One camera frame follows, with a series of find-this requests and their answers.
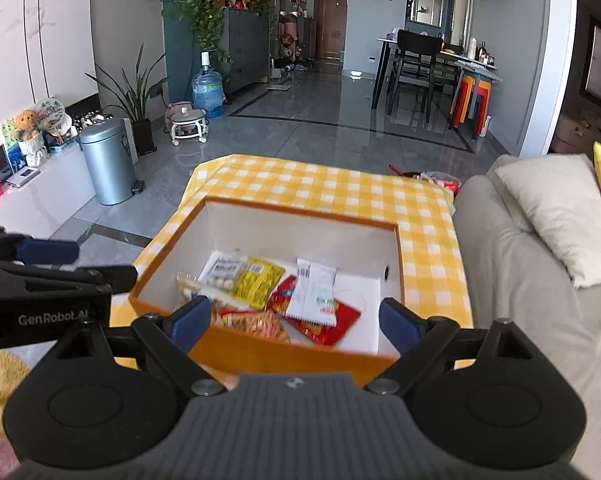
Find white rolling stool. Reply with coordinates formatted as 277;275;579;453
165;101;209;146

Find black dining chair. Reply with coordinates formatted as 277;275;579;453
386;29;444;120

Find yellow checkered tablecloth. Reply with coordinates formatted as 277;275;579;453
108;154;475;371

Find dark dining table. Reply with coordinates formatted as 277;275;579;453
370;34;504;111

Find white low tv console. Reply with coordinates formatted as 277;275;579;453
0;144;95;238

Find yellow snack packet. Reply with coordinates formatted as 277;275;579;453
230;257;285;310

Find grey metal trash can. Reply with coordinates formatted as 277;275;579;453
78;118;144;206

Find white silver snack pouch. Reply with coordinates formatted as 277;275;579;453
285;258;337;327

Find potted green plant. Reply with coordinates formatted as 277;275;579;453
86;44;167;156

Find red snack bag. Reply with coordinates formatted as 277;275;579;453
266;275;361;347

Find orange red stools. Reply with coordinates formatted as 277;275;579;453
450;72;493;139

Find brown door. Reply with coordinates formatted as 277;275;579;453
316;0;347;61

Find grey sofa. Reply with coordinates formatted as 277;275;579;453
453;155;601;479

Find hanging pothos plant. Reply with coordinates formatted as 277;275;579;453
174;0;231;62

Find orange snack bag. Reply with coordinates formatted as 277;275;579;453
212;306;290;342

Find cream pillow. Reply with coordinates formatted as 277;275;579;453
496;154;601;288

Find dark grey cabinet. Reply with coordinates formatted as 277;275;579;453
219;9;270;94

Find orange cardboard box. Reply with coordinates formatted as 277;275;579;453
129;198;403;384

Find clear bag white balls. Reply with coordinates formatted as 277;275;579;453
176;252;246;309

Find water jug with pump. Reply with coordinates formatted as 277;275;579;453
191;52;224;118

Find teddy bear toy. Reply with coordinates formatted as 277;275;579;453
13;110;39;142

